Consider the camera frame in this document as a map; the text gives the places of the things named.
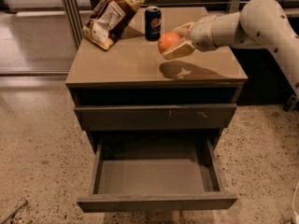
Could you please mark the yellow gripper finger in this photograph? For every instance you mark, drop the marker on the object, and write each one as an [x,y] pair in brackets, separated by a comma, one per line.
[182,49]
[184,30]

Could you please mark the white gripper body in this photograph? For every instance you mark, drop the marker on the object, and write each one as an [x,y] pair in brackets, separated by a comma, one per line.
[202,33]

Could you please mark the orange fruit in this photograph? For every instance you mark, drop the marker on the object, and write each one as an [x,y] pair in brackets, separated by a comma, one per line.
[167,41]

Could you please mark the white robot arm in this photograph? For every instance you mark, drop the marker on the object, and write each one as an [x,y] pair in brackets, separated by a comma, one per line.
[260,24]

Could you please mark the closed top drawer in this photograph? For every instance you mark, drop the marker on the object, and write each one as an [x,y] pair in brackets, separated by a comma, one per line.
[155,117]

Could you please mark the grey drawer cabinet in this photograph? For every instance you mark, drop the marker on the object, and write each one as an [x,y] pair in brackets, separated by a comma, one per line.
[133,72]

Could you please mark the open middle drawer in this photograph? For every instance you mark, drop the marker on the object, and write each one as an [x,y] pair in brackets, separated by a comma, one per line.
[155,175]

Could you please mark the blue Pepsi can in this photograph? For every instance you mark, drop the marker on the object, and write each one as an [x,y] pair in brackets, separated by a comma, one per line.
[153,17]

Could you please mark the brown chip bag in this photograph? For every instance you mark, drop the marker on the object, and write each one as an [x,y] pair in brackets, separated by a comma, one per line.
[108,21]

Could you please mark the small dark floor device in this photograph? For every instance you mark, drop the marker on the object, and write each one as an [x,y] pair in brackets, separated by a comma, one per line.
[292,104]

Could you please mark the metal tool on floor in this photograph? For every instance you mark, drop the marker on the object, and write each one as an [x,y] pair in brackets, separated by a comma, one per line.
[10,216]

